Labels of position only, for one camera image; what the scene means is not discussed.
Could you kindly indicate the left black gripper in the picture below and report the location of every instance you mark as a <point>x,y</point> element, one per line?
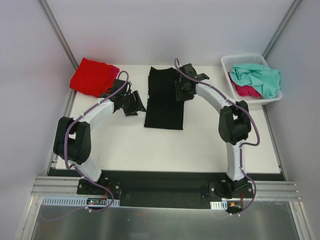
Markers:
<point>133,103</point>

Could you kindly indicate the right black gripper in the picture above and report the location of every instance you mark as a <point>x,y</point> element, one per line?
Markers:
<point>181,89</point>

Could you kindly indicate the black daisy t-shirt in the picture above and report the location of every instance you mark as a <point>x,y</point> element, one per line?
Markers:
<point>163,110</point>

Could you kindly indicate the pink t-shirt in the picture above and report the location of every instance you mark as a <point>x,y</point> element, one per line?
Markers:
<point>114,71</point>

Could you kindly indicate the white plastic basket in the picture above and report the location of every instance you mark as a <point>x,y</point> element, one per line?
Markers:
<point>229,61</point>

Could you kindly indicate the red t-shirt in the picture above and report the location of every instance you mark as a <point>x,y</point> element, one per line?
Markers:
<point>92,78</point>

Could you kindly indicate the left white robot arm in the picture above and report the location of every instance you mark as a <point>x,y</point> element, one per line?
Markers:
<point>72,141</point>

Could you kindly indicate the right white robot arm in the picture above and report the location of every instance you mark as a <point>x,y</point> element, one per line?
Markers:
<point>234,124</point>

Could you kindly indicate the magenta t-shirt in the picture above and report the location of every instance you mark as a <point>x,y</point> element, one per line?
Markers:
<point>246,91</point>

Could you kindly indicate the teal t-shirt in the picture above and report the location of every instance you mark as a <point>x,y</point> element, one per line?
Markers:
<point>262,78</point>

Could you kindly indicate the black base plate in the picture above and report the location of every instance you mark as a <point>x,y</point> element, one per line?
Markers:
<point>179,190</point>

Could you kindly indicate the left aluminium frame post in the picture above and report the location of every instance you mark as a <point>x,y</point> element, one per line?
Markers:
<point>44,5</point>

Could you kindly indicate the aluminium frame post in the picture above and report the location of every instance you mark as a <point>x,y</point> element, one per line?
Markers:
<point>44,5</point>
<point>281,27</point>

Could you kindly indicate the right white cable duct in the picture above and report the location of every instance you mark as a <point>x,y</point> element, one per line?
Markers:
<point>219,205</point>

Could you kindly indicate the white cable duct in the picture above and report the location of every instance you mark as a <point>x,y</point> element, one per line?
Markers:
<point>72,201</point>
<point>219,205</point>

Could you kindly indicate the left white cable duct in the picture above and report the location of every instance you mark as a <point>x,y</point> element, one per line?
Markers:
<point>72,201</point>

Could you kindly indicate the right aluminium frame post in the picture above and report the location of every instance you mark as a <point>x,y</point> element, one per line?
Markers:
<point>281,27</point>

